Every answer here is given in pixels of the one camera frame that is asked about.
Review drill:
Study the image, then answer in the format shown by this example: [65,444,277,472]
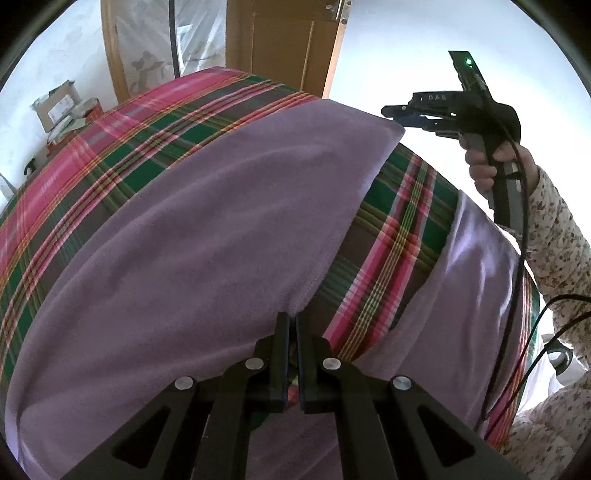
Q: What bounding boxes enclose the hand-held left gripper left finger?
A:
[60,312,291,480]

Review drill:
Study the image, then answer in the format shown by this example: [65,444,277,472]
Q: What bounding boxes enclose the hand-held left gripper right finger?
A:
[294,313,527,480]

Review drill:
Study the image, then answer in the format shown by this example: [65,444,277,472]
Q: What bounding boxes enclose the purple fleece pants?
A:
[4,96,534,480]

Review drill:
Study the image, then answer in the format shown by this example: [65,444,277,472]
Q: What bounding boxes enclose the person's right forearm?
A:
[524,166,591,361]

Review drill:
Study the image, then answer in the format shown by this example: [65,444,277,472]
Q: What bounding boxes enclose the person's right hand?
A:
[464,138,542,210]

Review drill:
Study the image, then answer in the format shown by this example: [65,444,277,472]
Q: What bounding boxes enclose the wooden door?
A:
[225,0,352,99]

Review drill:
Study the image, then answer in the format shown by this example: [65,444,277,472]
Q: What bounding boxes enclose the clear printed door curtain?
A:
[113,0,229,95]

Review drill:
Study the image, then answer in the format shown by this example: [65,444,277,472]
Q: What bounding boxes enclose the person's floral garment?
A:
[501,376,591,480]

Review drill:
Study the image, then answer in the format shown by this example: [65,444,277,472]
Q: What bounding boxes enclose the pink green plaid bed sheet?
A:
[0,67,541,444]

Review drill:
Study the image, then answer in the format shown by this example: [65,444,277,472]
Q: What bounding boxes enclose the labelled cardboard box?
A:
[31,80,81,132]

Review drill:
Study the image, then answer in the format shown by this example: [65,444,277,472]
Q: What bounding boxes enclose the metal door handle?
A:
[325,0,352,24]

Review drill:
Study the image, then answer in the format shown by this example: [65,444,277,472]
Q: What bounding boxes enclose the black cable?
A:
[478,124,532,423]
[482,293,591,439]

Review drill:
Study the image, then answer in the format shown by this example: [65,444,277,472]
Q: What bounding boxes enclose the wooden door frame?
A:
[100,0,130,102]

